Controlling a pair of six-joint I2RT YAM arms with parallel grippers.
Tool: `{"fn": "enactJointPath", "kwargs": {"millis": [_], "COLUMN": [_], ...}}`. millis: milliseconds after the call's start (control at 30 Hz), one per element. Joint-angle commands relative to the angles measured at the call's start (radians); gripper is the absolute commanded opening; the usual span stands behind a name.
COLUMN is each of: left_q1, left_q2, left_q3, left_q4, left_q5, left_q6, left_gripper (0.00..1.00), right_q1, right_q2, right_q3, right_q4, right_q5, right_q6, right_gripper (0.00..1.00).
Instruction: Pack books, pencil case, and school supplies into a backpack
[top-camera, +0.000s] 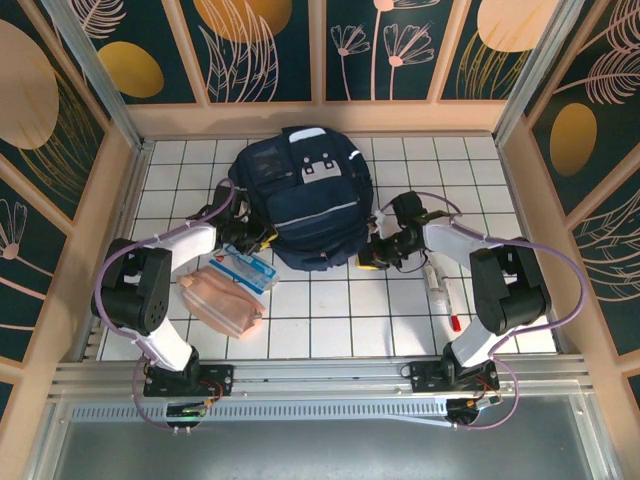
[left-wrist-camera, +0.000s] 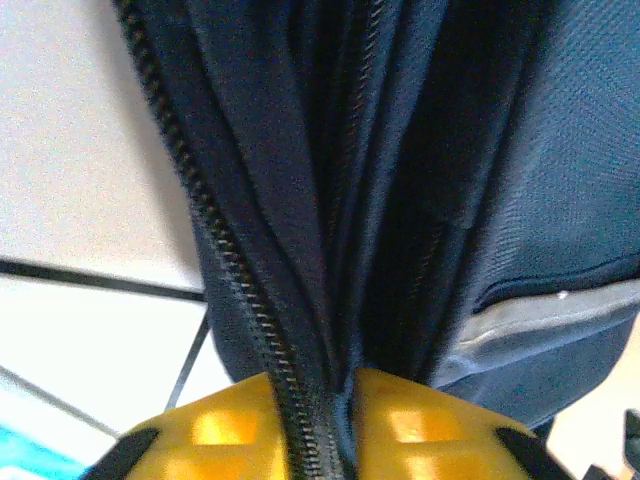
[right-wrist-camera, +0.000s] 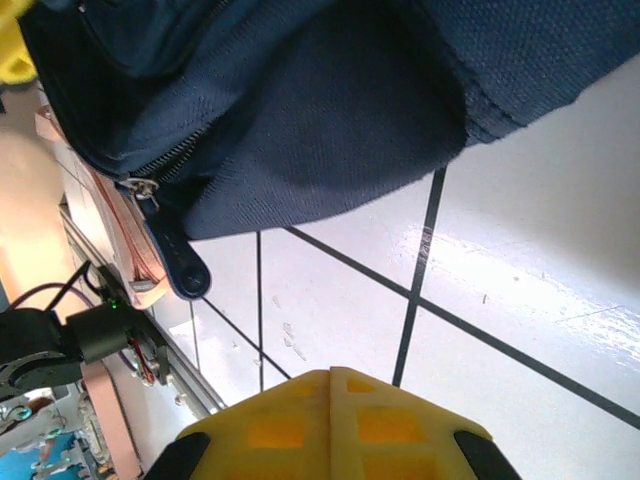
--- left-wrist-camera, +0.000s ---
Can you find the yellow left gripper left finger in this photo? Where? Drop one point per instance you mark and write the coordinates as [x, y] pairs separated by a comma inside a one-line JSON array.
[[210, 435]]

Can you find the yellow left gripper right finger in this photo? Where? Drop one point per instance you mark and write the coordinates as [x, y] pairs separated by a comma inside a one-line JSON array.
[[430, 435]]

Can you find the blue and white book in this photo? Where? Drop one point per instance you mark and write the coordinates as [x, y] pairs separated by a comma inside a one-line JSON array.
[[30, 455]]

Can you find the navy blue backpack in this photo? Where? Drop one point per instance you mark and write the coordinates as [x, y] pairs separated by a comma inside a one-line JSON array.
[[450, 150]]

